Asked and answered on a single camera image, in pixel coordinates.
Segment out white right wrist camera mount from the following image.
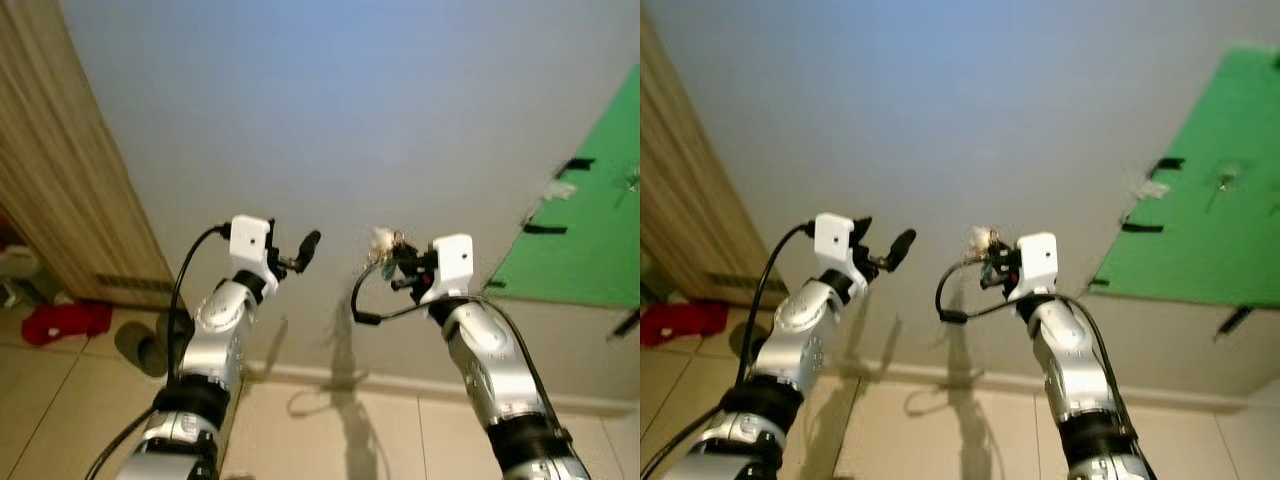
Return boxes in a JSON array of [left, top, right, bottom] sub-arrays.
[[1014, 232, 1060, 301], [432, 234, 475, 301]]

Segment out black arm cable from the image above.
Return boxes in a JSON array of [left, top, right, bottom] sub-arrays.
[[85, 224, 233, 480], [935, 262, 1151, 446], [350, 262, 573, 446], [640, 222, 816, 480]]

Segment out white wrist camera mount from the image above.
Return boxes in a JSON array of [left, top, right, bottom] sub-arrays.
[[229, 214, 279, 286], [1014, 232, 1060, 301], [812, 211, 863, 286], [432, 234, 475, 301]]

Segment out grey slipper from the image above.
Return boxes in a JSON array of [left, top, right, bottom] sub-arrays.
[[113, 316, 173, 379], [726, 318, 779, 363]]

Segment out green hook board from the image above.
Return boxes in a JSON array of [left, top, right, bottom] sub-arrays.
[[485, 64, 641, 309], [1087, 42, 1280, 311]]

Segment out light wooden door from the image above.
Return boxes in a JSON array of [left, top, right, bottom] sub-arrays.
[[0, 0, 179, 309], [640, 10, 783, 306]]

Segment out red cloth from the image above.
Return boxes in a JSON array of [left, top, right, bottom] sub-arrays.
[[20, 300, 115, 349], [640, 302, 731, 349]]

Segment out white shoe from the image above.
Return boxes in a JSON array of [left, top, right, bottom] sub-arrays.
[[0, 245, 41, 306]]

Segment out keys with white pompom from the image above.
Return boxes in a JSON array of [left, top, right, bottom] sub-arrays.
[[366, 226, 403, 269], [963, 224, 1005, 267]]

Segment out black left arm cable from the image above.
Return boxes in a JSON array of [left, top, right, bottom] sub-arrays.
[[85, 224, 233, 480], [640, 222, 816, 480]]

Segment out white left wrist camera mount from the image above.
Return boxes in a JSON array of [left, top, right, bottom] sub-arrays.
[[812, 211, 863, 286], [229, 214, 279, 286]]

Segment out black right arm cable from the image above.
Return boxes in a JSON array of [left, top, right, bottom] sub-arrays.
[[935, 262, 1151, 446], [350, 262, 573, 446]]

